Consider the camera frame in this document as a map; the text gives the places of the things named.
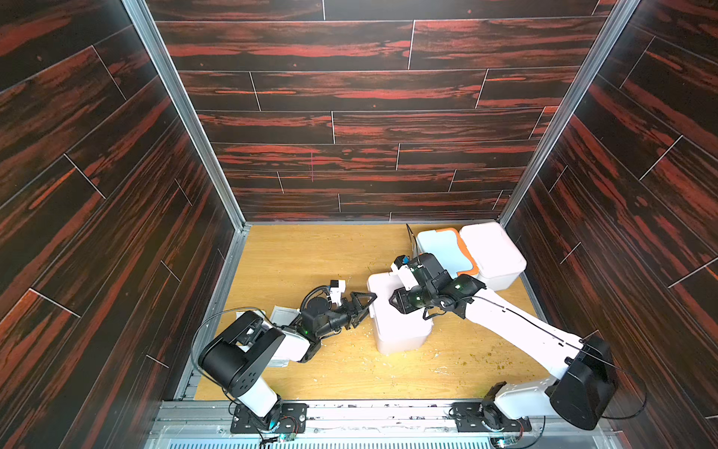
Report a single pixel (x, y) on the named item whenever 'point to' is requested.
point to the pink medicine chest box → (396, 332)
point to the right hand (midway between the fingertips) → (399, 295)
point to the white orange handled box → (445, 244)
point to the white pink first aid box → (498, 257)
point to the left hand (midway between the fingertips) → (376, 306)
